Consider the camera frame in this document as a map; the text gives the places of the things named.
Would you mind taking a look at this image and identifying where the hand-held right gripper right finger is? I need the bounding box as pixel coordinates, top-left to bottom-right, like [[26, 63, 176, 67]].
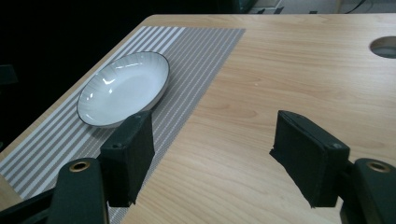
[[268, 109, 351, 209]]

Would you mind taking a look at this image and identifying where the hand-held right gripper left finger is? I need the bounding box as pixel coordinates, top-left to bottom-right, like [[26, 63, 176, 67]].
[[99, 109, 156, 208]]

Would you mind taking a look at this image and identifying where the white plate with dark rim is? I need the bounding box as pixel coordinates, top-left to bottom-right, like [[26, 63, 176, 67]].
[[76, 50, 171, 129]]

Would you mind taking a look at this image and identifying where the grey striped placemat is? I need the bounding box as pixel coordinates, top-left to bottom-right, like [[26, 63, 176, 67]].
[[0, 25, 247, 224]]

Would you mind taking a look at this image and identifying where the round table cable hole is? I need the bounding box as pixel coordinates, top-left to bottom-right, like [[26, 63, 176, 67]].
[[369, 35, 396, 60]]

